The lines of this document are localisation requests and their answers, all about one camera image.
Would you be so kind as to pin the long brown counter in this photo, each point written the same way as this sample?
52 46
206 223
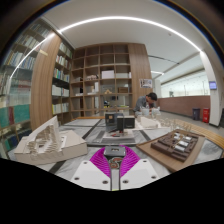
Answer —
181 105

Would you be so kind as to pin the wall-mounted screen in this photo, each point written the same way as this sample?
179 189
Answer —
213 85

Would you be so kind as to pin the wooden grid shelf unit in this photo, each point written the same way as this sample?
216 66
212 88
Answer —
106 80

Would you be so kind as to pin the black architectural model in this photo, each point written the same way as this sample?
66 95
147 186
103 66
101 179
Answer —
120 125

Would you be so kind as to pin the person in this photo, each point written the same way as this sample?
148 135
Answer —
143 101

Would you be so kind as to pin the glass-front bookshelf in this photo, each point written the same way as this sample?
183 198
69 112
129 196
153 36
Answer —
16 100

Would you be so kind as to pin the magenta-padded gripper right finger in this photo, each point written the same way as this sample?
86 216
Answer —
138 173

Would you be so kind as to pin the brown model on wooden board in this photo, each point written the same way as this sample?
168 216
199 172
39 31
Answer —
173 146

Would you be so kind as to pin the dark bin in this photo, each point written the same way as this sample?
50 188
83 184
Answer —
196 114

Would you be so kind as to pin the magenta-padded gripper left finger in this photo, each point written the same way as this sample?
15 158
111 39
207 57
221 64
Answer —
91 175

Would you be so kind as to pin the curved ceiling light strip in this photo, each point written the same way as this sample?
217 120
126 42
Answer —
133 18

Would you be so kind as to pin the red bin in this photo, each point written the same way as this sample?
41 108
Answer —
206 115

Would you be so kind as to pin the small white building model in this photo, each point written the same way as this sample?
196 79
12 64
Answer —
148 122

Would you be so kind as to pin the wooden bookshelf with books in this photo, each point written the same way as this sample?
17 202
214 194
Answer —
61 83

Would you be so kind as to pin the white architectural model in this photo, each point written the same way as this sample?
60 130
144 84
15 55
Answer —
71 145

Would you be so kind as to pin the wall poster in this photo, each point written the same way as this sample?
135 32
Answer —
146 83

